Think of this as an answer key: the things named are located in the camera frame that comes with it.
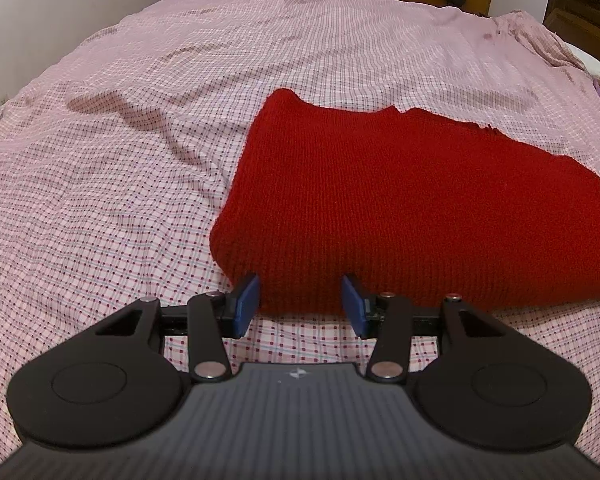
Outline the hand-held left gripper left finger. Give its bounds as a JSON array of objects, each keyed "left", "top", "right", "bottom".
[{"left": 94, "top": 272, "right": 261, "bottom": 382}]

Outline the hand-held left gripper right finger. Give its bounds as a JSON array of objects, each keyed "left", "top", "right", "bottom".
[{"left": 341, "top": 273, "right": 506, "bottom": 382}]

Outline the red knit sweater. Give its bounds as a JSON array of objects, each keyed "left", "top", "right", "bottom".
[{"left": 209, "top": 88, "right": 600, "bottom": 313}]

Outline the pink checked bed sheet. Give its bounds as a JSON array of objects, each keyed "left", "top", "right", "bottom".
[{"left": 0, "top": 0, "right": 600, "bottom": 456}]

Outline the white pillow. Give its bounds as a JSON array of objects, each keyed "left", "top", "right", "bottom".
[{"left": 562, "top": 42, "right": 600, "bottom": 79}]

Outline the dark wooden headboard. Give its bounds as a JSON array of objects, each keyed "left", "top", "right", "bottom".
[{"left": 542, "top": 0, "right": 600, "bottom": 78}]

